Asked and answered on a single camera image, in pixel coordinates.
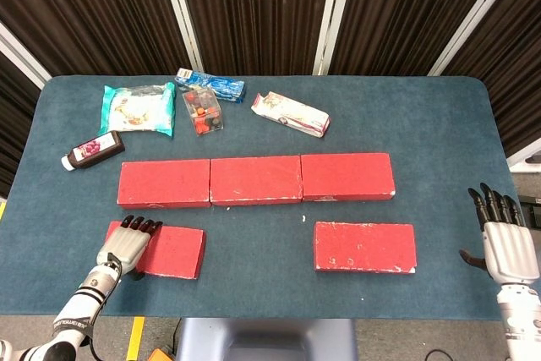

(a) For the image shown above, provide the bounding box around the white partition frame post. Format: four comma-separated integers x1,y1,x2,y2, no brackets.
505,140,541,172
312,0,356,76
156,0,205,77
429,0,529,77
0,22,52,90

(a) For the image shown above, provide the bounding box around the yellow floor tape strip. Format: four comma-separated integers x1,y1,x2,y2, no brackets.
126,316,145,361

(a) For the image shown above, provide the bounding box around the black floor cable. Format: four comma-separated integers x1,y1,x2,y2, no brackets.
422,348,454,361

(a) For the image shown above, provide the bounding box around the teal white snack bag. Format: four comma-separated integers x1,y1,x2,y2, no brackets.
99,81,177,139

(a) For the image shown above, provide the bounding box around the black device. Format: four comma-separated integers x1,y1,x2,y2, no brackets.
517,194,541,229

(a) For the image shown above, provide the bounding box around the orange box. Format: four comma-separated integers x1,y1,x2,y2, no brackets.
145,347,178,361

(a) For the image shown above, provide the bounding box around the blue cardboard box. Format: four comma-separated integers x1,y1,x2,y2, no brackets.
174,67,247,104

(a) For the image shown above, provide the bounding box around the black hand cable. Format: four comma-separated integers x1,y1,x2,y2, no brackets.
86,252,124,361

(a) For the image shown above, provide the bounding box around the white and red carton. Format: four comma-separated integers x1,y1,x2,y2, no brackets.
250,91,331,139

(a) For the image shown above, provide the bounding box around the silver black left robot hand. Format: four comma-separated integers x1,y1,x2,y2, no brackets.
96,215,164,280

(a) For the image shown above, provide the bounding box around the clear plastic box with caps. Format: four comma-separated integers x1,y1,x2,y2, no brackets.
181,87,225,137

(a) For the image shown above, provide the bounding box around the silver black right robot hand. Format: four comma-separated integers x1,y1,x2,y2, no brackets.
459,183,536,284

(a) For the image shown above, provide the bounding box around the blue felt table cover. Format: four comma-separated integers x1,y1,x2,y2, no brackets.
7,74,519,322

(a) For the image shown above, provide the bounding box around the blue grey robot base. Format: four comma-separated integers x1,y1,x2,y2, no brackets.
175,317,358,361

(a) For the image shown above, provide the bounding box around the red painted foam brick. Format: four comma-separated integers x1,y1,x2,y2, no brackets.
299,152,396,203
313,221,418,274
104,220,207,281
117,158,212,210
209,156,304,207

